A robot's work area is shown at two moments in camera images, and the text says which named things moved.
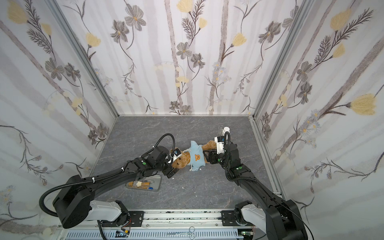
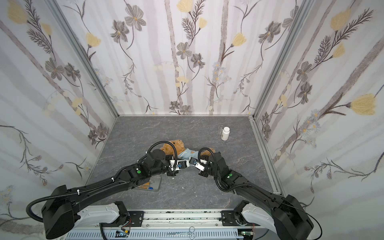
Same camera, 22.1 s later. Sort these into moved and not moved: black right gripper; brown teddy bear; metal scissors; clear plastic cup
Moved: black right gripper; brown teddy bear
Not moved: metal scissors; clear plastic cup
